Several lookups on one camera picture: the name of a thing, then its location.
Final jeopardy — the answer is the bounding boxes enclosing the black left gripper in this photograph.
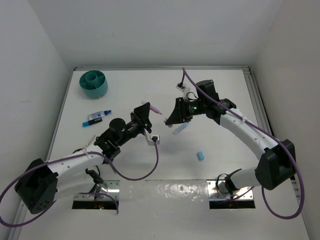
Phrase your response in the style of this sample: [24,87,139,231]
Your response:
[116,102,152,146]

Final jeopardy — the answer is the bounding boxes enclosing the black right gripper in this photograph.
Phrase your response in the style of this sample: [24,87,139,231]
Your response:
[166,96,207,125]

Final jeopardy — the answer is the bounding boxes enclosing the pink translucent highlighter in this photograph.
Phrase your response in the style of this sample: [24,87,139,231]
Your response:
[141,100,162,115]

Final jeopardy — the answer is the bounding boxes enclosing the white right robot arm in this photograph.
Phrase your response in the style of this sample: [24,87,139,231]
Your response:
[166,80,296,195]

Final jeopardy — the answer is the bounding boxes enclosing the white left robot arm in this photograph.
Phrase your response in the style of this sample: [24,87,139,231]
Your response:
[14,102,160,215]

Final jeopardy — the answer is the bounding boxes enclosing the blue translucent highlighter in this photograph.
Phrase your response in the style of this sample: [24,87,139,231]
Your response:
[172,122,189,135]

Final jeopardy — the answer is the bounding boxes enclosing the blue highlighter cap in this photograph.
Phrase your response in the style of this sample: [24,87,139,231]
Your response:
[196,151,205,161]

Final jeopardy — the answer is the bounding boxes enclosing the blue glue bottle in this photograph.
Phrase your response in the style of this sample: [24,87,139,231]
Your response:
[88,110,112,120]

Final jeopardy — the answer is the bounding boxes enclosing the large black scissors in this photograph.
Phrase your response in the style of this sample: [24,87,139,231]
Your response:
[73,135,96,154]

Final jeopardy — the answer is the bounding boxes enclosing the teal round desk organizer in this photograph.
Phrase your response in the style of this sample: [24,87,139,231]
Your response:
[79,70,108,99]

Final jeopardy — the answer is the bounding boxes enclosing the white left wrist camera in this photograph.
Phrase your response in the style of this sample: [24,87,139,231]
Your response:
[145,132,160,146]

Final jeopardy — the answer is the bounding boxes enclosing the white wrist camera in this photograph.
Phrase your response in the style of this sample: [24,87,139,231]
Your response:
[175,82,191,100]
[145,132,160,146]

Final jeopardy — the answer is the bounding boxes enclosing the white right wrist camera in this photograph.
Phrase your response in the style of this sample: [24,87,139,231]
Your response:
[175,82,191,100]

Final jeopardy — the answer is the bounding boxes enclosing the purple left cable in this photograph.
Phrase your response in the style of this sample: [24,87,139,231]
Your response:
[0,143,161,228]

